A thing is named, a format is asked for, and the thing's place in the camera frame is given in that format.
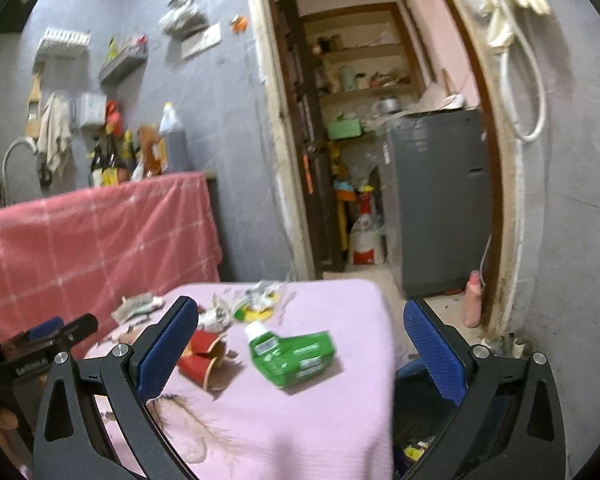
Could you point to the white red sack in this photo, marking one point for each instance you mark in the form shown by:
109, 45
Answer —
365, 247

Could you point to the green plastic package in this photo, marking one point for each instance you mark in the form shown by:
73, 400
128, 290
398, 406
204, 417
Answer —
288, 361

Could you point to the grey wall shelf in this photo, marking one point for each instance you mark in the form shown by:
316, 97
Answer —
123, 65

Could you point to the red checkered cloth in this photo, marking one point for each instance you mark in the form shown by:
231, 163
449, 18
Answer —
86, 251

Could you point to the white wall dispenser box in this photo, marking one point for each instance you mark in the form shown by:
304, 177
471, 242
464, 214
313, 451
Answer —
92, 110

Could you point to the wooden shelf unit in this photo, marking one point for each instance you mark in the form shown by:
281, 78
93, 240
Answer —
363, 56

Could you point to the chrome faucet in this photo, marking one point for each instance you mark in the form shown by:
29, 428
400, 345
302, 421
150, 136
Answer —
17, 169

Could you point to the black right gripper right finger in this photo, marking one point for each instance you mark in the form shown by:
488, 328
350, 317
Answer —
507, 421

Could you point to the dark sauce bottle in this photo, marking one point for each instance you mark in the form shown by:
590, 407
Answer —
105, 169

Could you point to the red paper cup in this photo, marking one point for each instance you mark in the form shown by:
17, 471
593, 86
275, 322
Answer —
202, 361

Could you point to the pink bottle on floor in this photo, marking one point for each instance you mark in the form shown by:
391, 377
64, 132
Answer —
472, 305

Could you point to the hanging beige towel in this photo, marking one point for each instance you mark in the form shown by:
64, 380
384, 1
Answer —
54, 138

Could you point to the paper scrap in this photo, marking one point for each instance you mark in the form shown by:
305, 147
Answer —
139, 305

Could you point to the wooden cutting board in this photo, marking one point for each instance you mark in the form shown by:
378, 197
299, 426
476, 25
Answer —
34, 107

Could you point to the blue lined trash bin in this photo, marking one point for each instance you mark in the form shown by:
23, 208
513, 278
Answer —
419, 415

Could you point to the person's hand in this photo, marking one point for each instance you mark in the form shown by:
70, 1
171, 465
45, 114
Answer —
8, 421

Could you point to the green box on shelf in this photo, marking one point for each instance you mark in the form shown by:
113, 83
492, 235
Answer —
344, 129

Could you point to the grey washing machine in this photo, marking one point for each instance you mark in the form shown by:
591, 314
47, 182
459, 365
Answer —
436, 195

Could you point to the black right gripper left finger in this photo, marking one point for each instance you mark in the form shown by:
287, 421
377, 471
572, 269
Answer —
71, 441

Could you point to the pink floral tablecloth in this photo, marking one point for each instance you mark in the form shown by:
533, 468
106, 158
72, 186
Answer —
336, 425

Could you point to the white wall rack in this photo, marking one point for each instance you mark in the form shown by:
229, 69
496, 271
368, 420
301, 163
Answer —
62, 43

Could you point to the clear bag yellow green pieces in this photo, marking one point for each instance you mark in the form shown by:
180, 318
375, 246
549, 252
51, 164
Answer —
258, 302

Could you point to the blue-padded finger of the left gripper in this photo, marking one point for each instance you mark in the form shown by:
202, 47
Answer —
45, 329

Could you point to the large dark liquid jug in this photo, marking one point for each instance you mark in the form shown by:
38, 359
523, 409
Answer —
173, 144

